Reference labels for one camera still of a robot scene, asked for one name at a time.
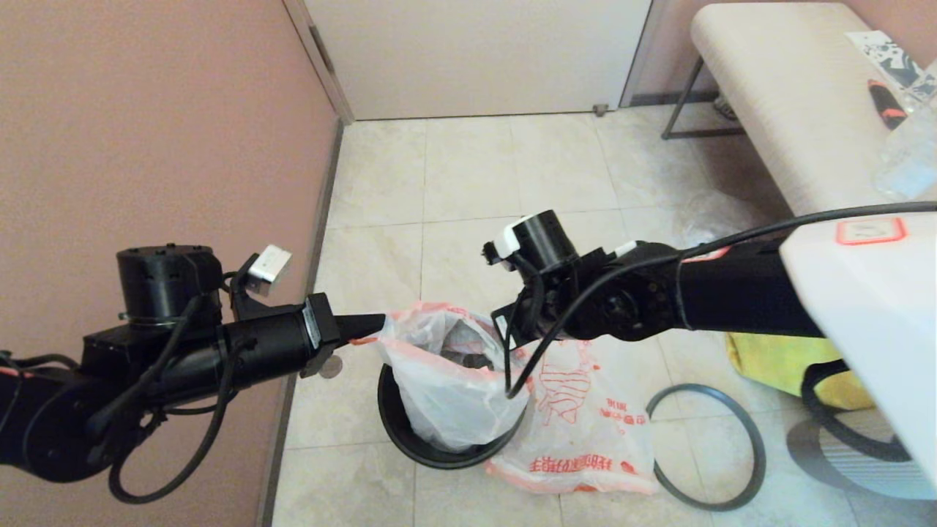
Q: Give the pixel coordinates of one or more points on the small grey striped object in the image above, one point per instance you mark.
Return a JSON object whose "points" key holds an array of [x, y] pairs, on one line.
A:
{"points": [[723, 108]]}

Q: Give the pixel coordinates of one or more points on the white ribbed cylinder object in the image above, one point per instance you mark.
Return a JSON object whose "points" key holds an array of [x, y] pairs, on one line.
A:
{"points": [[871, 479]]}

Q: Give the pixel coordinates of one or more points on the white door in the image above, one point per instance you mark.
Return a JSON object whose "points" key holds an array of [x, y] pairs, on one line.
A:
{"points": [[476, 58]]}

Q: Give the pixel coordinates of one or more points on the clear plastic bottle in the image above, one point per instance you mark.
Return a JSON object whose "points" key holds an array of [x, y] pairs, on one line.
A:
{"points": [[908, 161]]}

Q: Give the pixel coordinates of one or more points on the clear bag with dark items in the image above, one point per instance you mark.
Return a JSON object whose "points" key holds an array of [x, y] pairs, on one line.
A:
{"points": [[710, 219]]}

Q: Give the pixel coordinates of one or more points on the short dark grey baseboard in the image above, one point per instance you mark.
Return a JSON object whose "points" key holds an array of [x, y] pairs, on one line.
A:
{"points": [[659, 99]]}

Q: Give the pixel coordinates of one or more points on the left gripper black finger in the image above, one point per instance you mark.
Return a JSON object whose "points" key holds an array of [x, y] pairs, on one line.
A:
{"points": [[355, 326]]}

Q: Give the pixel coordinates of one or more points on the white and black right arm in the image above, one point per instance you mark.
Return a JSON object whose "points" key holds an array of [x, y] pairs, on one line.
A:
{"points": [[747, 293]]}

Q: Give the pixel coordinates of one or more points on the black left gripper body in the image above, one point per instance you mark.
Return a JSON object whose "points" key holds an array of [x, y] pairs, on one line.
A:
{"points": [[168, 293]]}

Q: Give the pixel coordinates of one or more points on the white plastic bag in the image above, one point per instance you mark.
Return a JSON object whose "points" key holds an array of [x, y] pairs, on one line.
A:
{"points": [[446, 395]]}

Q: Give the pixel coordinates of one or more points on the beige wood grain table top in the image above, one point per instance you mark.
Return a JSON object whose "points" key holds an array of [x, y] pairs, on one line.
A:
{"points": [[790, 110]]}

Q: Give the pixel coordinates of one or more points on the flat orange print plastic bag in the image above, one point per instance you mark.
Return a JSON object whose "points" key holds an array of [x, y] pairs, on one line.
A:
{"points": [[585, 439]]}

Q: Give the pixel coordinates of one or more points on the black and orange tool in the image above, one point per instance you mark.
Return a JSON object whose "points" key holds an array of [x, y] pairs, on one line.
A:
{"points": [[884, 106]]}

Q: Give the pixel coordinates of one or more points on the small metal door stop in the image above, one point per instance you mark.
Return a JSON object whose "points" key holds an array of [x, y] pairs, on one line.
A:
{"points": [[600, 110]]}

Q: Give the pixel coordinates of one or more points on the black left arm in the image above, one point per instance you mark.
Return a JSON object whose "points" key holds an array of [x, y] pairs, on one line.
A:
{"points": [[44, 417]]}

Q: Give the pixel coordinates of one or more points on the black round trash bin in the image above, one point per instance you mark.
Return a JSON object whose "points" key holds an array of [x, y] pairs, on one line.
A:
{"points": [[392, 417]]}

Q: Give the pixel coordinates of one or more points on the round metal floor drain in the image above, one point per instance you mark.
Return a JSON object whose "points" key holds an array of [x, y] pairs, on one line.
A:
{"points": [[333, 370]]}

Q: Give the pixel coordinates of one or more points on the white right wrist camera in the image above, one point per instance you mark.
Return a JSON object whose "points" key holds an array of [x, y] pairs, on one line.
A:
{"points": [[512, 241]]}

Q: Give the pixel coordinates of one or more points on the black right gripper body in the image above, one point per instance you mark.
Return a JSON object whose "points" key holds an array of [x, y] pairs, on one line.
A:
{"points": [[549, 241]]}

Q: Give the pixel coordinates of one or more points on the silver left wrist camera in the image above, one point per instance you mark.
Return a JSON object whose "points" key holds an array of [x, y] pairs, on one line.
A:
{"points": [[269, 263]]}

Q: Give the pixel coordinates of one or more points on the long dark grey baseboard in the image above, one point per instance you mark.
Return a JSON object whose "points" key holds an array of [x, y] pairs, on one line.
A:
{"points": [[322, 219]]}

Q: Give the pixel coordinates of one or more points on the black and white printed leaflet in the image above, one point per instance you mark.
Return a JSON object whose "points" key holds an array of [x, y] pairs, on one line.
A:
{"points": [[882, 55]]}

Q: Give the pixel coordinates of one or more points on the yellow fabric tote bag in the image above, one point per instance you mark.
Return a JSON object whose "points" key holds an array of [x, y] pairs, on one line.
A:
{"points": [[768, 359]]}

